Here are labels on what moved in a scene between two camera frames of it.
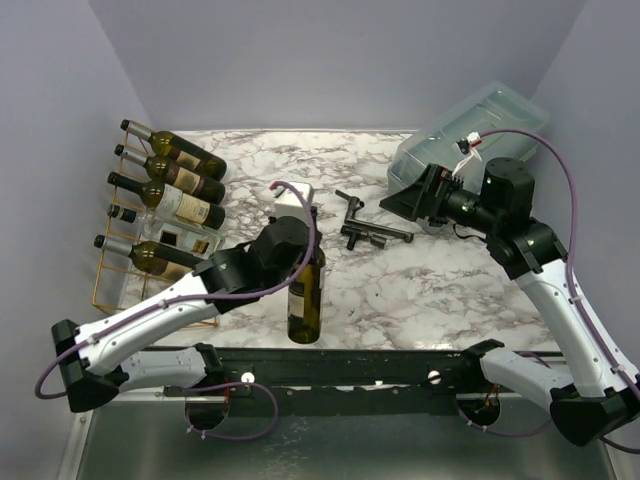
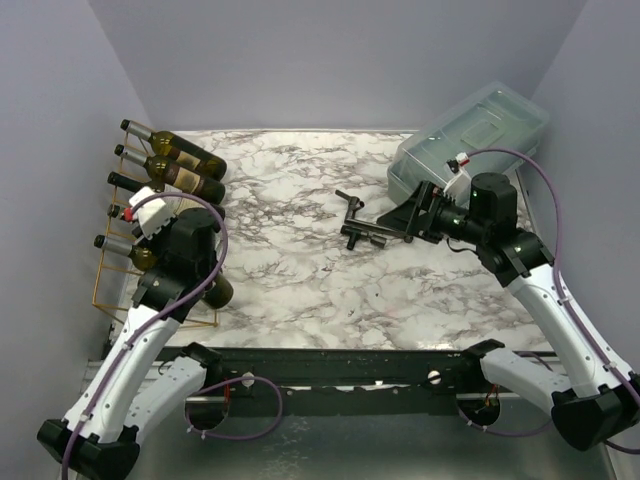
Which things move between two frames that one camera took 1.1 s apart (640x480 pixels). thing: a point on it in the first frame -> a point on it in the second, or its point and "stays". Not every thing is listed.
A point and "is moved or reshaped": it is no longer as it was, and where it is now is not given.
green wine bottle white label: x=169 y=198 is moved or reshaped
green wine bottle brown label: x=175 y=175 stays
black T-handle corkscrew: x=353 y=232 stays
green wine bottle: x=304 y=299 is moved or reshaped
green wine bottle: x=149 y=257 stays
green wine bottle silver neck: x=166 y=144 stays
